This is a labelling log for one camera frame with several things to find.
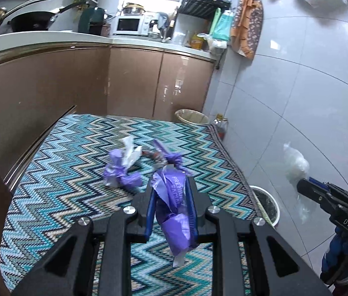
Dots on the beige lined trash bin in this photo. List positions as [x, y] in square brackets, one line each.
[193, 117]

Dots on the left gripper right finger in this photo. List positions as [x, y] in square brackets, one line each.
[273, 265]

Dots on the black wok pan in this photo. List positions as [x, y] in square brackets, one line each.
[39, 20]

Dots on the zigzag patterned woven mat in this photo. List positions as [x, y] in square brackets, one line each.
[91, 166]

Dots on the clear wrapper with purple bag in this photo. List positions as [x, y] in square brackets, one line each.
[162, 156]

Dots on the brown lower kitchen cabinets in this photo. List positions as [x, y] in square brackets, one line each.
[38, 84]

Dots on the white plastic bag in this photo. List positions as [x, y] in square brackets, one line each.
[296, 166]

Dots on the small purple plastic wrapper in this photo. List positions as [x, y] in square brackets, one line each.
[172, 212]

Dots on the pot atop microwave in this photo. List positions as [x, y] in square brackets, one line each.
[133, 9]

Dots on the yellow bottle on counter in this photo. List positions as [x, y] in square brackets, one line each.
[196, 42]

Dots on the orange patterned apron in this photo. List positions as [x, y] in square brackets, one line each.
[246, 28]

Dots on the white microwave oven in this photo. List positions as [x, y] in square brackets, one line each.
[134, 25]

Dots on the cooking oil bottle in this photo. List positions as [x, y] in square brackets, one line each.
[220, 122]

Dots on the right blue white gloved hand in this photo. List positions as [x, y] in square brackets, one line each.
[334, 267]

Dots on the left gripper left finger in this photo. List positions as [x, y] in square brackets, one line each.
[68, 268]

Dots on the purple wrapper with white tissue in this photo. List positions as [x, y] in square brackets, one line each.
[116, 172]

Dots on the teal hanging bag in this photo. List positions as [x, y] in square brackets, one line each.
[221, 24]

